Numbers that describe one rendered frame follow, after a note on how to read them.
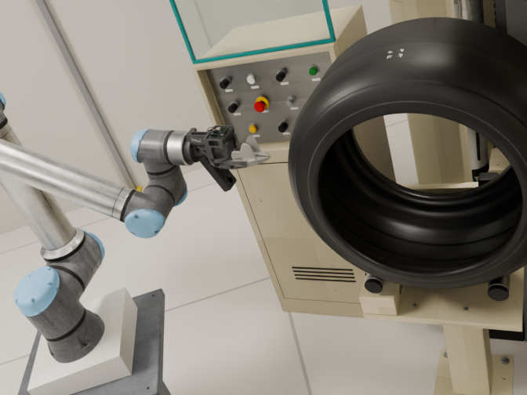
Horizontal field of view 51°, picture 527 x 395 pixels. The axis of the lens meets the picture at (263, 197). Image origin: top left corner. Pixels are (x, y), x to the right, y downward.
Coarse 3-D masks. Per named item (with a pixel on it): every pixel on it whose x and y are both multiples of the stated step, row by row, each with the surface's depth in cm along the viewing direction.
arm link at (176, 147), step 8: (176, 136) 139; (184, 136) 139; (168, 144) 139; (176, 144) 138; (184, 144) 139; (168, 152) 139; (176, 152) 138; (184, 152) 139; (176, 160) 140; (184, 160) 139
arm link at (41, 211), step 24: (0, 96) 153; (0, 120) 153; (24, 192) 163; (24, 216) 169; (48, 216) 170; (48, 240) 174; (72, 240) 178; (96, 240) 188; (48, 264) 178; (72, 264) 178; (96, 264) 186
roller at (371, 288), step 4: (368, 276) 135; (372, 276) 134; (368, 280) 134; (372, 280) 133; (376, 280) 133; (380, 280) 134; (384, 280) 135; (368, 284) 134; (372, 284) 134; (376, 284) 133; (380, 284) 133; (368, 288) 135; (372, 288) 134; (376, 288) 134; (380, 288) 133; (372, 292) 135; (376, 292) 135
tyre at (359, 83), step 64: (384, 64) 101; (448, 64) 96; (512, 64) 99; (320, 128) 109; (512, 128) 95; (320, 192) 120; (384, 192) 147; (512, 192) 132; (384, 256) 136; (448, 256) 134; (512, 256) 111
